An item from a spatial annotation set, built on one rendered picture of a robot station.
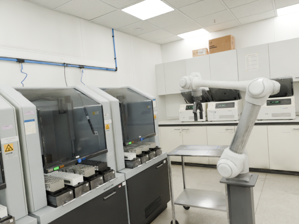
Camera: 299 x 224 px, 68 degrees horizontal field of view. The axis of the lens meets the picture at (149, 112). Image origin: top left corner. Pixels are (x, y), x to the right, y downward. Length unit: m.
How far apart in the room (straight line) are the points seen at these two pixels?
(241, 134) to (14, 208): 1.55
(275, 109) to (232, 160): 2.48
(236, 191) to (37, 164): 1.51
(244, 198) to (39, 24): 2.91
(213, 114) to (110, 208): 2.79
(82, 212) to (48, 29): 2.29
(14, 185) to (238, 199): 1.61
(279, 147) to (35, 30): 3.92
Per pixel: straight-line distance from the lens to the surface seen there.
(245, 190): 1.99
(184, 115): 4.49
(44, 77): 3.07
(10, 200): 1.67
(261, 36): 4.83
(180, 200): 2.63
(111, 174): 2.06
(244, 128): 1.67
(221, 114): 4.25
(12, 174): 1.64
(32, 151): 1.68
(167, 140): 4.75
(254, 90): 1.57
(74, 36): 3.51
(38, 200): 1.76
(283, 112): 4.10
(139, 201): 2.47
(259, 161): 4.28
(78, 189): 1.83
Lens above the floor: 1.40
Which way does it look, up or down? 3 degrees down
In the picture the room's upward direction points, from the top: 5 degrees counter-clockwise
